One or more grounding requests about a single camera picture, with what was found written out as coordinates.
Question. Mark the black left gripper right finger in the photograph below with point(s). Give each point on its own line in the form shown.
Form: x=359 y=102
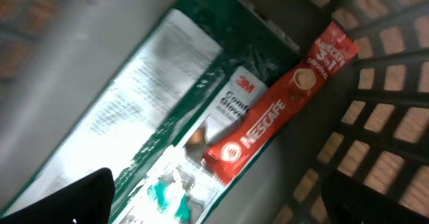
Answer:
x=350 y=202

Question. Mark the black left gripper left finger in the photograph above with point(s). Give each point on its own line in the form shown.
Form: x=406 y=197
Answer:
x=87 y=200

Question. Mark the red Nescafe coffee stick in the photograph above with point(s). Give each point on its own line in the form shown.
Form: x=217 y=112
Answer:
x=331 y=50

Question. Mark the green white package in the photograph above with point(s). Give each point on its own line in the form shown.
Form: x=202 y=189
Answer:
x=201 y=68

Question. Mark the grey plastic mesh basket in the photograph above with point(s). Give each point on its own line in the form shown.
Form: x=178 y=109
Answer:
x=369 y=121

